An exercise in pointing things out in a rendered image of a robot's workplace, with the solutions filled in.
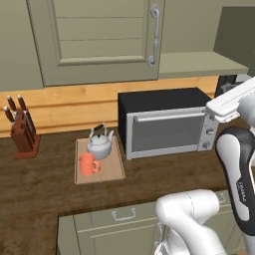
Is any olive green open wall cabinet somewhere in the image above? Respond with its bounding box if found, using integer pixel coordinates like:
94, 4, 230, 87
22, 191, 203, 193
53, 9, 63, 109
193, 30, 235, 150
158, 0, 255, 80

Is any olive green closed wall cabinet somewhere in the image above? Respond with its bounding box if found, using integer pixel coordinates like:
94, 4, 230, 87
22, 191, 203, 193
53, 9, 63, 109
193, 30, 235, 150
0, 0, 45, 93

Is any olive green cabinet door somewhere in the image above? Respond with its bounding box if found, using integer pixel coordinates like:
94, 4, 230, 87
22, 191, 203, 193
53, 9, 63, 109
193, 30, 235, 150
26, 0, 166, 88

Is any silver drawer handle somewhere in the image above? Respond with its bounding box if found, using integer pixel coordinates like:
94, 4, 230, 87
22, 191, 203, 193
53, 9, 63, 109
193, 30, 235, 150
111, 207, 137, 222
216, 192, 227, 204

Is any silver grey kettle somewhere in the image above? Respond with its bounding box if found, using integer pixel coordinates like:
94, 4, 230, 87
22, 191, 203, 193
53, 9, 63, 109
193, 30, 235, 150
86, 122, 116, 161

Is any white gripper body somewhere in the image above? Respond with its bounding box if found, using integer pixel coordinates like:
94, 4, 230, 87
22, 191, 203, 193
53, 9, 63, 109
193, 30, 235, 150
205, 77, 255, 124

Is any olive green base cupboard door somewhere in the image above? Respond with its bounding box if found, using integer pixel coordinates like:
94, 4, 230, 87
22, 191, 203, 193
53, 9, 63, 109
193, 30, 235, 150
77, 222, 166, 255

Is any silver cabinet door handle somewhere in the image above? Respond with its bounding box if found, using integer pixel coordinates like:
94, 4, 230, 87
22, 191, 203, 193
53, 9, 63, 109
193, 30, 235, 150
146, 3, 161, 69

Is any silver toaster oven door handle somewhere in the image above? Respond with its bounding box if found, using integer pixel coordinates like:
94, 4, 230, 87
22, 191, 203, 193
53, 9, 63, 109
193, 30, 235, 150
132, 112, 206, 124

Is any dark olive cabinet door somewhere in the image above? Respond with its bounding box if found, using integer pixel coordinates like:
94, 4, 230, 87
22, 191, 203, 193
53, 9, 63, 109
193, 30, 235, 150
213, 6, 255, 78

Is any light wooden tray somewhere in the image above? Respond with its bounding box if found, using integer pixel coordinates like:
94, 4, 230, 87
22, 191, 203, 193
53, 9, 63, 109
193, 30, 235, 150
74, 134, 127, 185

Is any olive green drawer front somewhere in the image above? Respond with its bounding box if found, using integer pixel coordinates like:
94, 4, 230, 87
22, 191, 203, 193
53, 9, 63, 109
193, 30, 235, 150
214, 189, 235, 209
73, 200, 161, 234

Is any brown-handled knife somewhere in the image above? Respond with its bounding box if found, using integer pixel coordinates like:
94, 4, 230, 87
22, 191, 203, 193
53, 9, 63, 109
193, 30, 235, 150
16, 95, 28, 112
22, 110, 35, 134
2, 106, 16, 125
6, 95, 18, 113

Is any brown wooden knife block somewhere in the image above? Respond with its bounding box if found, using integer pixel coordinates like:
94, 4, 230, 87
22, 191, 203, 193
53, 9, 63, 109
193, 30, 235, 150
9, 113, 42, 160

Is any silver base cupboard door handle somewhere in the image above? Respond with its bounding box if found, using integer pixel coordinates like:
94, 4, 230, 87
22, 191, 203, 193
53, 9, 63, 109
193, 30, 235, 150
154, 222, 165, 249

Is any silver toaster oven door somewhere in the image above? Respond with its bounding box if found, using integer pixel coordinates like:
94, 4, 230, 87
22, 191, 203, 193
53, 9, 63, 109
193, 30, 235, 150
125, 107, 208, 160

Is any orange mug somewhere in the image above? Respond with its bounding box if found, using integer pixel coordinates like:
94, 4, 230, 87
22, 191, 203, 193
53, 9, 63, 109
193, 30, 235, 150
78, 152, 102, 177

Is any black and silver toaster oven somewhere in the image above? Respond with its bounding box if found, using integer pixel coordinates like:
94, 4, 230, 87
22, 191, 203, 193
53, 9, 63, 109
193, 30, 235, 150
117, 87, 220, 161

